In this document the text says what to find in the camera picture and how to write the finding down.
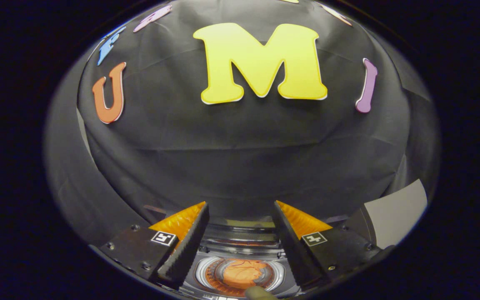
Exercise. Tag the beige cabinet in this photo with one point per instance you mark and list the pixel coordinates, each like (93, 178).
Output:
(394, 216)

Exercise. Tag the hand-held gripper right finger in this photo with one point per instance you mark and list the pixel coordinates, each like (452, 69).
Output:
(292, 246)

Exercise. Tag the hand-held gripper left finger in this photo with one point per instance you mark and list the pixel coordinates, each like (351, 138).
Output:
(188, 246)

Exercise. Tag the dark washing machine lid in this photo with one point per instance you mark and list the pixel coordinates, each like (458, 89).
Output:
(242, 223)

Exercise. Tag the grey washing machine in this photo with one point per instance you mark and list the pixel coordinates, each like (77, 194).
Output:
(240, 252)

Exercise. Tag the orange shirt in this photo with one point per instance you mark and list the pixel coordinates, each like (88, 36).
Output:
(242, 273)

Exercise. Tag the black backdrop cloth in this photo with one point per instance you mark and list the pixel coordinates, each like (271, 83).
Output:
(240, 158)

